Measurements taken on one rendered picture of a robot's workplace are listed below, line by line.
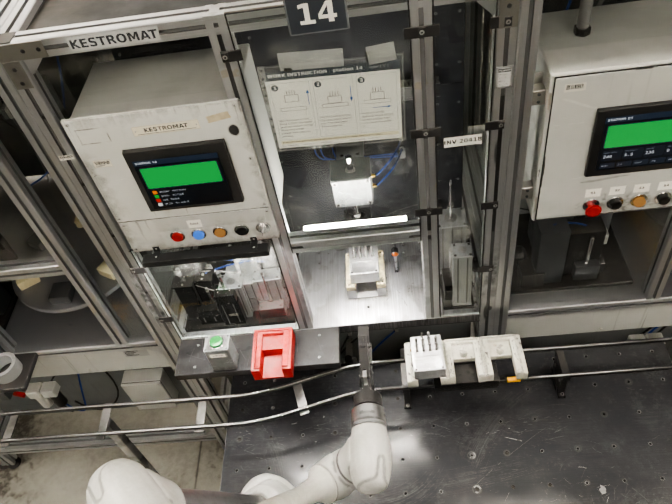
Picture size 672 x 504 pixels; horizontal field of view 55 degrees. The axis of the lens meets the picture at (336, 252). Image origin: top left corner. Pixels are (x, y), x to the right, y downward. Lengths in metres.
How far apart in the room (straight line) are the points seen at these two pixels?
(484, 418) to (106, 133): 1.43
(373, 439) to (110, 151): 0.94
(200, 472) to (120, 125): 1.83
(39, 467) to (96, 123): 2.10
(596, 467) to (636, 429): 0.19
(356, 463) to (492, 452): 0.65
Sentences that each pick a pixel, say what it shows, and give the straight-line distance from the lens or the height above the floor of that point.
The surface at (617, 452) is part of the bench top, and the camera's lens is 2.21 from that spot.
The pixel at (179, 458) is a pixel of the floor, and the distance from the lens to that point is 3.09.
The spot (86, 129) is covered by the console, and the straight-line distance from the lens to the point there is 1.62.
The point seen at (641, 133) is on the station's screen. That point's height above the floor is 1.63.
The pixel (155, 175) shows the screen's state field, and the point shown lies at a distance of 1.63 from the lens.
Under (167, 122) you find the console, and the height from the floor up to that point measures 1.79.
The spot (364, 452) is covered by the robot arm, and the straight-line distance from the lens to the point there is 1.61.
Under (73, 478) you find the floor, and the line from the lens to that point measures 3.26.
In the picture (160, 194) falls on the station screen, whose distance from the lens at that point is 1.68.
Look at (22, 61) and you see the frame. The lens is 1.58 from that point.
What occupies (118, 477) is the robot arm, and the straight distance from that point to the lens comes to 1.42.
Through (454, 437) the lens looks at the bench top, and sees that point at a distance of 2.16.
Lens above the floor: 2.64
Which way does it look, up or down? 48 degrees down
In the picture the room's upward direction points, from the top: 12 degrees counter-clockwise
